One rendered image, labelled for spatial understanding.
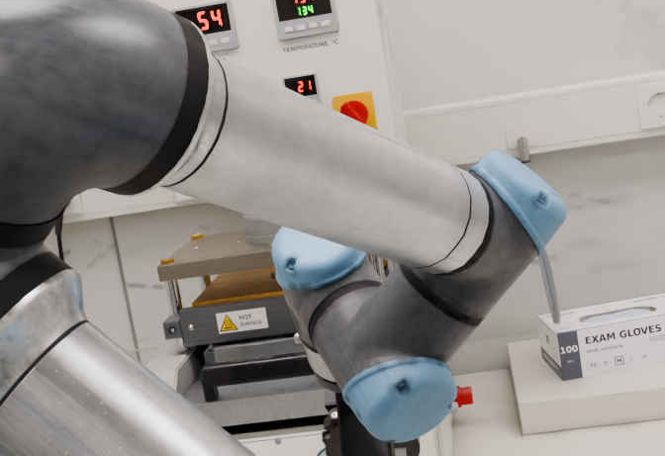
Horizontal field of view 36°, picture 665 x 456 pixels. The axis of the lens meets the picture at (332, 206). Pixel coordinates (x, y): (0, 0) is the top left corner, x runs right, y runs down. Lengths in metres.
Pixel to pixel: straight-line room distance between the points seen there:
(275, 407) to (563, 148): 0.75
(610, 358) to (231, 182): 1.12
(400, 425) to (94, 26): 0.40
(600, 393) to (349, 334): 0.80
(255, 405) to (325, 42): 0.51
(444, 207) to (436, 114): 1.04
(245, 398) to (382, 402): 0.44
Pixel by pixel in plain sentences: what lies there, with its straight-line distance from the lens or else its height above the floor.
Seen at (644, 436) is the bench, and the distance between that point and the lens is 1.49.
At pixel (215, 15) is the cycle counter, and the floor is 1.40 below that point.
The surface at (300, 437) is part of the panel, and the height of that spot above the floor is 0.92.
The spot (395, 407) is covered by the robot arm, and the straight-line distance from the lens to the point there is 0.74.
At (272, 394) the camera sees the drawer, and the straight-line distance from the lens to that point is 1.15.
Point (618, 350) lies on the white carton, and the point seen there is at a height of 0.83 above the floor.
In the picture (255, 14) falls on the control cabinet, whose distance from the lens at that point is 1.41.
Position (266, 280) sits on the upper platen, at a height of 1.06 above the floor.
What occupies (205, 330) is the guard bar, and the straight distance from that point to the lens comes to 1.24.
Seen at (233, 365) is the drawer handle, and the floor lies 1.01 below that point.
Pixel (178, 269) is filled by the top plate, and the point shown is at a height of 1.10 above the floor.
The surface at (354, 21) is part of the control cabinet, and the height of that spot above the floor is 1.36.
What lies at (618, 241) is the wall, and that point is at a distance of 1.79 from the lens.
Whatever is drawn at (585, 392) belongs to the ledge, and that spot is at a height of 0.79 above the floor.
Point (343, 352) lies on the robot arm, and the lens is 0.77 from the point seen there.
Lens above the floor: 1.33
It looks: 9 degrees down
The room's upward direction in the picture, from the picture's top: 9 degrees counter-clockwise
